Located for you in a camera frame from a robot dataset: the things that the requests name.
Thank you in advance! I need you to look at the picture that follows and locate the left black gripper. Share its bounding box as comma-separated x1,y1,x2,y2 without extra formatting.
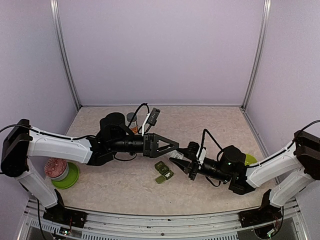
109,133,180,159

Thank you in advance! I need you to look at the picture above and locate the small white pill bottle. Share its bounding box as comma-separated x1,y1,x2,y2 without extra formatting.
172,151,184,160

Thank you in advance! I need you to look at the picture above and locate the green weekly pill organizer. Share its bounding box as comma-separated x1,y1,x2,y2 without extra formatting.
154,161,174,184

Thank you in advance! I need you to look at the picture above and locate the orange pill bottle grey cap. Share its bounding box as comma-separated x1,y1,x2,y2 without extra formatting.
126,112,138,134

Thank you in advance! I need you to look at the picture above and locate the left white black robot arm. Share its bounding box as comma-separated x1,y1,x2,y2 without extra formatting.
0,112,179,223

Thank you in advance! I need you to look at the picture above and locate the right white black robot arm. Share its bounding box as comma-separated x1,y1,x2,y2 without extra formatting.
169,121,320,222

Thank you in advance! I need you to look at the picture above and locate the green bowl right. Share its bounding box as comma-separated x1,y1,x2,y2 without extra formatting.
244,153,258,166

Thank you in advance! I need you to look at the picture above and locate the green plate left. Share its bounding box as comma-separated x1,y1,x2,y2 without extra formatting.
51,162,80,190

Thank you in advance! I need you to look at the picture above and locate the red patterned round tin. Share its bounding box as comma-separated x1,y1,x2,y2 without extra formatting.
44,158,69,181

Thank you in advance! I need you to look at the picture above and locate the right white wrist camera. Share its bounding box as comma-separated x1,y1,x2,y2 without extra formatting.
187,141,207,166

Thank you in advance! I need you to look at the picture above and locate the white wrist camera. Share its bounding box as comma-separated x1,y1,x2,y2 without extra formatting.
141,107,161,136
187,141,207,166

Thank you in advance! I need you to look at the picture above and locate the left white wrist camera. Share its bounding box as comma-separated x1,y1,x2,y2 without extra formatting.
141,107,161,136

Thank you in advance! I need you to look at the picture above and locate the front aluminium rail base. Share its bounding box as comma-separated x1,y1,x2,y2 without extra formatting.
17,197,308,240

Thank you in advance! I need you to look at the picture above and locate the right aluminium frame post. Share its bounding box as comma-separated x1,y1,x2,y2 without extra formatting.
241,0,272,112

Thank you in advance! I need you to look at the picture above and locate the aluminium frame post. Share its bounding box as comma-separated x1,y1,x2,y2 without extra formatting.
50,0,82,112
241,0,272,112

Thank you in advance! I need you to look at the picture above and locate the left aluminium frame post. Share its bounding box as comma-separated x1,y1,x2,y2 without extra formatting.
50,0,82,112

